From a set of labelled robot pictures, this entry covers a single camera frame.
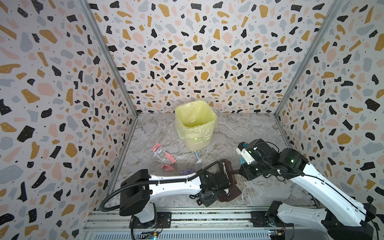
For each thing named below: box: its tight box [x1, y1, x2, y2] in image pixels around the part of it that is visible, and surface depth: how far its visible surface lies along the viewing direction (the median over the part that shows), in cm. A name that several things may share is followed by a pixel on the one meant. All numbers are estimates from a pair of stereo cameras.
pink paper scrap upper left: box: [165, 152, 177, 164], surface depth 97 cm
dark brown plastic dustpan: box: [217, 158, 242, 202], surface depth 77 cm
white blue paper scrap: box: [194, 150, 202, 165], surface depth 97 cm
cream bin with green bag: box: [175, 100, 218, 152], surface depth 89 cm
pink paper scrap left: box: [161, 164, 175, 172], surface depth 93 cm
